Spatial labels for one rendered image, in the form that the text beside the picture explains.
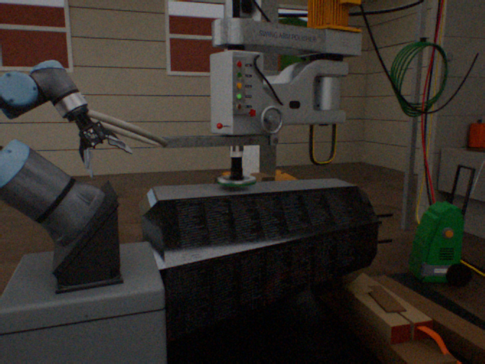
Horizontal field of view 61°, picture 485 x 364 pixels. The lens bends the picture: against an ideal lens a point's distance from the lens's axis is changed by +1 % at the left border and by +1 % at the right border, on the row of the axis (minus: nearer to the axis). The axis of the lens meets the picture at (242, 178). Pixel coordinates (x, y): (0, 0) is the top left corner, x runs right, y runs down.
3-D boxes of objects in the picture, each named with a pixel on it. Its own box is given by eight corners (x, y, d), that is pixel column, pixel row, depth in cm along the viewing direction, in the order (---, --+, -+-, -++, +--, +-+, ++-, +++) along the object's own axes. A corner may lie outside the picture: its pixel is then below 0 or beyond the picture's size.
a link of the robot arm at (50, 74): (27, 77, 130) (57, 63, 134) (52, 111, 132) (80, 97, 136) (26, 66, 122) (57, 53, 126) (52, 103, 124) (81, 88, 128)
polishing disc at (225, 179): (260, 182, 220) (260, 180, 220) (222, 184, 214) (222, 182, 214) (248, 175, 240) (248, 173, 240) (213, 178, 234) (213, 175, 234)
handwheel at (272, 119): (272, 133, 228) (273, 105, 225) (284, 134, 220) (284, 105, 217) (250, 134, 220) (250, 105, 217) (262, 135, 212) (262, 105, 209)
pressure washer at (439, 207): (448, 269, 338) (457, 162, 323) (471, 287, 304) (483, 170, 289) (404, 268, 339) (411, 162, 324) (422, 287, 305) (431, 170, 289)
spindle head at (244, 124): (262, 135, 247) (263, 58, 239) (286, 138, 229) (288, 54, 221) (210, 138, 227) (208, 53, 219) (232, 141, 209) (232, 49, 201)
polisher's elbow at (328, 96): (302, 110, 260) (302, 78, 256) (323, 110, 271) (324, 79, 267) (324, 110, 244) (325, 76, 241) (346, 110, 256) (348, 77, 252)
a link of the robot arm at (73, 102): (54, 110, 133) (81, 96, 136) (63, 123, 133) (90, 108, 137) (54, 102, 124) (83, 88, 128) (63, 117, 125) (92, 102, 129)
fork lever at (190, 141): (260, 142, 245) (260, 133, 244) (281, 144, 229) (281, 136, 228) (150, 145, 206) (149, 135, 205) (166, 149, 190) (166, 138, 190)
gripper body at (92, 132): (89, 148, 127) (66, 114, 125) (87, 152, 134) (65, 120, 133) (111, 136, 129) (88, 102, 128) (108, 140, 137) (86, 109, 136)
